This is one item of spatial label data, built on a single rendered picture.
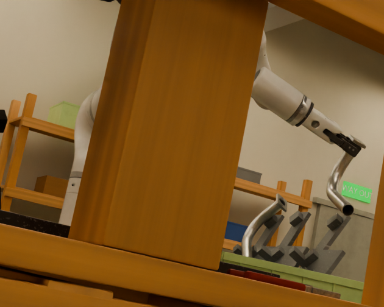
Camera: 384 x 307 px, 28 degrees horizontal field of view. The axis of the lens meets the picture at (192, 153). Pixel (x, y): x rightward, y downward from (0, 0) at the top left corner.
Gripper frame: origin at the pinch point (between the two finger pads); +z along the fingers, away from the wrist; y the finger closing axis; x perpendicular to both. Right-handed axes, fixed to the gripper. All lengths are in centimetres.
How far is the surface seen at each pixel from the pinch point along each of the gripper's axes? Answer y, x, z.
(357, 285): -29.7, 23.1, 12.8
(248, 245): 12.3, 41.4, -2.3
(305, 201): 521, 115, 156
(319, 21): -106, -19, -45
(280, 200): 21.0, 26.7, -0.8
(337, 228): -11.5, 17.9, 7.0
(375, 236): -98, -1, -19
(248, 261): -36.1, 30.8, -13.4
